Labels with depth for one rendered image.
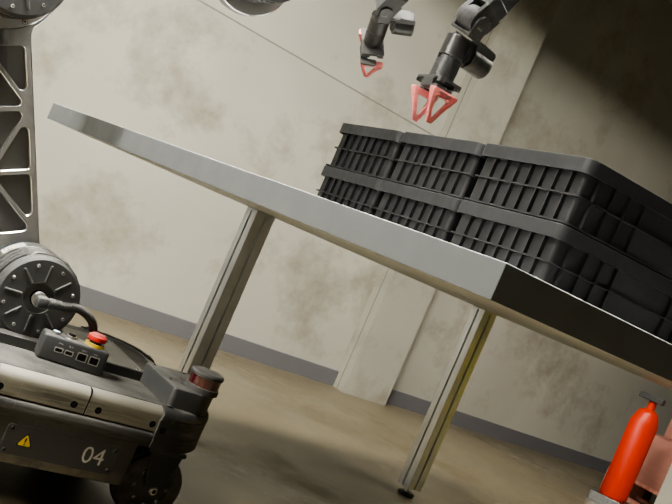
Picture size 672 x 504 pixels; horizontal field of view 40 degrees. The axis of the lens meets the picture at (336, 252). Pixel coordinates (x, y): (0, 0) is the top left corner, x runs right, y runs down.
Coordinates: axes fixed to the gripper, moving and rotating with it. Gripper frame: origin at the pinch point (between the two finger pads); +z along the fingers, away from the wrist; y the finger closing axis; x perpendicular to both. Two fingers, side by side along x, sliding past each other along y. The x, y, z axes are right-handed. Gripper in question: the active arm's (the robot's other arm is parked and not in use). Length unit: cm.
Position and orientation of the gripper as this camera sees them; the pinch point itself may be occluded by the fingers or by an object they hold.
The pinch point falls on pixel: (422, 118)
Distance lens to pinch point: 208.3
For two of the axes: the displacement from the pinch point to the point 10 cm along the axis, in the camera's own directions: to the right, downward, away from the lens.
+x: -8.1, -3.7, -4.5
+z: -4.2, 9.1, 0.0
